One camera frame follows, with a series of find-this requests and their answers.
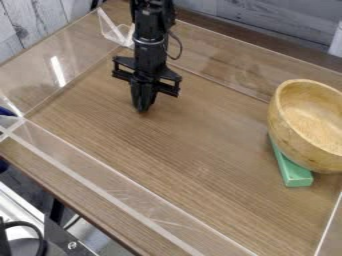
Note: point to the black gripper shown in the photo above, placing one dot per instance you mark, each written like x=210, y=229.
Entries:
x=147, y=67

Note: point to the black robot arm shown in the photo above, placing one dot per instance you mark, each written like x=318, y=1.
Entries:
x=152, y=18

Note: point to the brown wooden bowl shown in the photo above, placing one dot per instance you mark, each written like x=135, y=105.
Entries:
x=305, y=124

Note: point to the green rectangular block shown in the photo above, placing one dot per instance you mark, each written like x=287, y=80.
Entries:
x=295, y=176

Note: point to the blue object at edge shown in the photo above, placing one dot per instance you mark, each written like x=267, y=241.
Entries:
x=7, y=112

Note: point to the black table leg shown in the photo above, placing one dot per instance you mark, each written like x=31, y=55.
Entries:
x=56, y=212

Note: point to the clear acrylic corner bracket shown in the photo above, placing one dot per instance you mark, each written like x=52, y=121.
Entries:
x=118, y=33

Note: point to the clear acrylic barrier wall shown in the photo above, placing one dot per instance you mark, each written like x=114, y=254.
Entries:
x=179, y=181

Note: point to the black metal bracket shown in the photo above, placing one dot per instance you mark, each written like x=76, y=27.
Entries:
x=61, y=244

